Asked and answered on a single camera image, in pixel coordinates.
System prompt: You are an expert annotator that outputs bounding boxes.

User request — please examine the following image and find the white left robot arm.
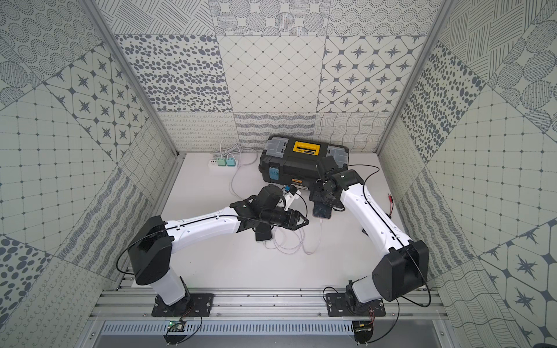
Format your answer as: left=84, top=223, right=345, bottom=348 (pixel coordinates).
left=120, top=185, right=309, bottom=310

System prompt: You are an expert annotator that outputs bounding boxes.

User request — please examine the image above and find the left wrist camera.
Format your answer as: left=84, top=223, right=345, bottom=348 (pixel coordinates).
left=252, top=184, right=283, bottom=215

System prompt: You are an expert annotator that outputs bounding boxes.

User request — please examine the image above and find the aluminium mounting rail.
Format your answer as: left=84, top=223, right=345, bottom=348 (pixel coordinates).
left=89, top=287, right=448, bottom=320

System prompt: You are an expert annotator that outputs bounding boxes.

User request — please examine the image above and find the lilac charging cable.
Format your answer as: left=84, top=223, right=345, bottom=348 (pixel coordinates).
left=225, top=138, right=325, bottom=256

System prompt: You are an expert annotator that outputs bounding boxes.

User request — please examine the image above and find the white power strip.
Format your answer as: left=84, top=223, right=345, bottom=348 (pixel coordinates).
left=208, top=158, right=237, bottom=170

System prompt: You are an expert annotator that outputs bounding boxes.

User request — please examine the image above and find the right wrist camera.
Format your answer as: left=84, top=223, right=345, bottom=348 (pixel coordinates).
left=316, top=156, right=339, bottom=180

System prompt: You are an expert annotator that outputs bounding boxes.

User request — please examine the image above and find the black yellow toolbox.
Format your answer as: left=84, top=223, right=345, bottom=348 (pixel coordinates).
left=258, top=135, right=350, bottom=189

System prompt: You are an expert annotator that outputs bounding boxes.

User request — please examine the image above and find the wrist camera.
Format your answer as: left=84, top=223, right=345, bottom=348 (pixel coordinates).
left=252, top=184, right=283, bottom=215
left=316, top=156, right=339, bottom=180

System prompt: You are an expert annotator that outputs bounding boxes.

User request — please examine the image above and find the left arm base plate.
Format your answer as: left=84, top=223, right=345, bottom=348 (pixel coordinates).
left=152, top=293, right=215, bottom=318

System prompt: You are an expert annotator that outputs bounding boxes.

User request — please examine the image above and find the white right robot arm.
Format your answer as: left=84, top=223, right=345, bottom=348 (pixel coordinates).
left=316, top=157, right=429, bottom=303

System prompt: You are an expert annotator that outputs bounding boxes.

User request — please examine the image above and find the phone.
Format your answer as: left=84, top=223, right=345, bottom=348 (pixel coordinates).
left=312, top=202, right=332, bottom=220
left=254, top=225, right=273, bottom=242

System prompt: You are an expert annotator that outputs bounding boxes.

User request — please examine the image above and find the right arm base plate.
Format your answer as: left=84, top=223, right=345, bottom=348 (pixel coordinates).
left=323, top=292, right=386, bottom=318

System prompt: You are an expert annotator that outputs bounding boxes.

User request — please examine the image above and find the white charging cable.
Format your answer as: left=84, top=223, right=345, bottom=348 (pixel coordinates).
left=219, top=138, right=279, bottom=251

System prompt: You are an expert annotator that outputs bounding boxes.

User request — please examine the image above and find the small black connector board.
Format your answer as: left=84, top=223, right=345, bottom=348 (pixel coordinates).
left=387, top=194, right=395, bottom=218

